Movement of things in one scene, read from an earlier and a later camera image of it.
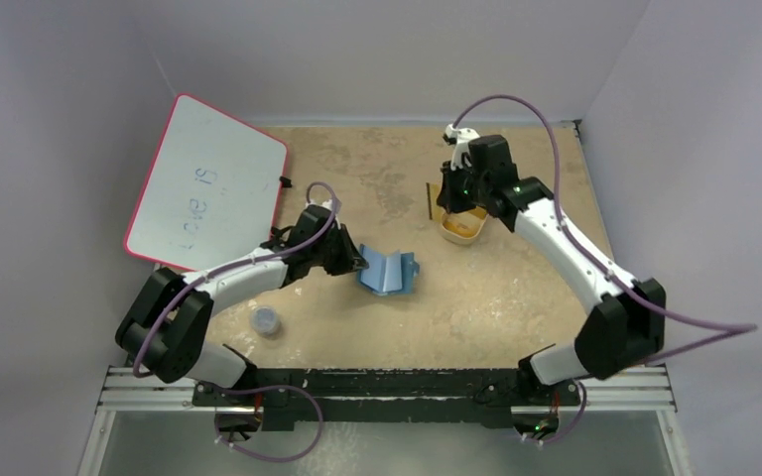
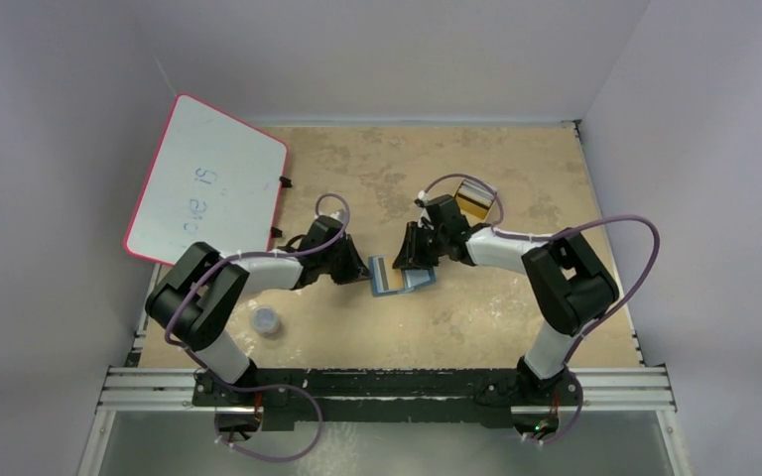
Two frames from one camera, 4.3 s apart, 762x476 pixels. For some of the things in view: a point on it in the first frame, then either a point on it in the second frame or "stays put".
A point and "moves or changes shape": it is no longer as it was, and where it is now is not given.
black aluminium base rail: (443, 399) stays put
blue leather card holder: (389, 272) moves or changes shape
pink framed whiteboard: (216, 192) stays put
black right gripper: (455, 190) -> (417, 244)
